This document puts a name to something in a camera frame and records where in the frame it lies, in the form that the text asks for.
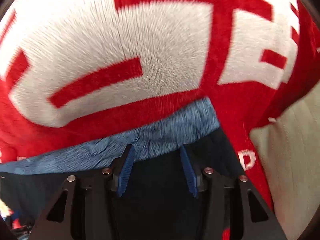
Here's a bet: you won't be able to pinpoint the red bedspread with white characters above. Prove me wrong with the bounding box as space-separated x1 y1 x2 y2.
0 0 320 240

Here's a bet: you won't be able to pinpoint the black pants with blue trim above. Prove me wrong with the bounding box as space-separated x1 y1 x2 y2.
0 97 251 240

